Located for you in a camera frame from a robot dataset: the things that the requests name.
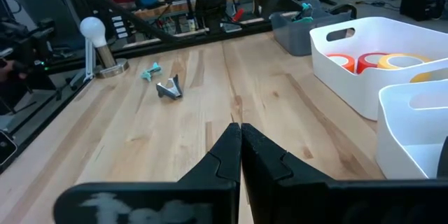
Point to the yellow tape roll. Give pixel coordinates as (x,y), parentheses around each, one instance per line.
(385,63)

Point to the black handheld device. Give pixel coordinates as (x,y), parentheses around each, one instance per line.
(24,47)

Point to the dark grey plastic bin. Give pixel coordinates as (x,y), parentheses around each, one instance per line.
(297,40)

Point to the person's hand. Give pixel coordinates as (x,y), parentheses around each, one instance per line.
(10,70)

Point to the orange tape roll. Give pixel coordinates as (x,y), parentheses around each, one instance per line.
(348,62)

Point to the teal staple remover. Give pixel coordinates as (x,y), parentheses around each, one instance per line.
(151,71)
(304,14)

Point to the black silver staple remover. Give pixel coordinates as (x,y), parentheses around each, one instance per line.
(171,91)

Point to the black smartphone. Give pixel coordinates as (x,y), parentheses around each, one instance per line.
(7,148)

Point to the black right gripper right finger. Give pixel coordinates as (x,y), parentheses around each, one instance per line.
(280,196)

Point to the black strip white labels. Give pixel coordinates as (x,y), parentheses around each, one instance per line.
(119,27)

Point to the white light bulb lamp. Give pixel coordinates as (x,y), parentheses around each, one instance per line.
(92,29)

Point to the red tape roll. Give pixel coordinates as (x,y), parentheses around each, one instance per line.
(364,63)

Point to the grey panel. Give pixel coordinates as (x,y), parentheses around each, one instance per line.
(45,14)

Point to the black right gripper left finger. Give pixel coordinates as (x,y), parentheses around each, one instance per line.
(210,196)

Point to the white plastic bin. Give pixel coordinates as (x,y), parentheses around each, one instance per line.
(395,136)
(350,84)

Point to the wooden background table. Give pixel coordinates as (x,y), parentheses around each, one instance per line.
(182,6)

